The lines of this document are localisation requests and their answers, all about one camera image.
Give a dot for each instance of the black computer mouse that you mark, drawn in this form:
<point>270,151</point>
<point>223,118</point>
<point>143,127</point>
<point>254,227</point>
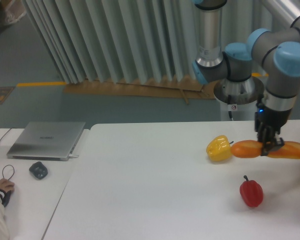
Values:
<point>6,197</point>

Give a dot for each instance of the black open earbud case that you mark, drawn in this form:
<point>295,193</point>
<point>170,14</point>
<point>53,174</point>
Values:
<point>38,170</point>

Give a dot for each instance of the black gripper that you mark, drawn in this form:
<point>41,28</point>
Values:
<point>266,122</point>

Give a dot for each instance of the white laptop charging plug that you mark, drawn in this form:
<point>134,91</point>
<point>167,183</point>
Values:
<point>71,156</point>

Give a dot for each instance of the grey folding partition screen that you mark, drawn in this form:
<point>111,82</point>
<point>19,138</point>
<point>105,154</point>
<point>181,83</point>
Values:
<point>120,40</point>

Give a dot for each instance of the person's hand at mouse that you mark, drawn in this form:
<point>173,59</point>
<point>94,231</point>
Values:
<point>6,185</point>

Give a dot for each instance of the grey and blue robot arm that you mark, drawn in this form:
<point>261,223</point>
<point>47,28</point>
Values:
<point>265,70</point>

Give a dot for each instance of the red bell pepper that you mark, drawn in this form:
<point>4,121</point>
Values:
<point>251,192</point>

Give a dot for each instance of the clear plastic bag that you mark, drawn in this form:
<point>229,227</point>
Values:
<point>11,11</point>

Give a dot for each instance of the yellow bell pepper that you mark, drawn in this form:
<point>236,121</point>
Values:
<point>219,149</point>

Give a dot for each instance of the silver closed laptop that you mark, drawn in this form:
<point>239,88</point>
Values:
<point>47,141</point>

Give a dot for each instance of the brown cardboard sheet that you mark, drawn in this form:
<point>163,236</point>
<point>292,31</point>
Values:
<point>185,89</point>

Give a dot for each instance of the orange baguette bread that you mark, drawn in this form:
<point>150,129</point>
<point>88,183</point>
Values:
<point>253,149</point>

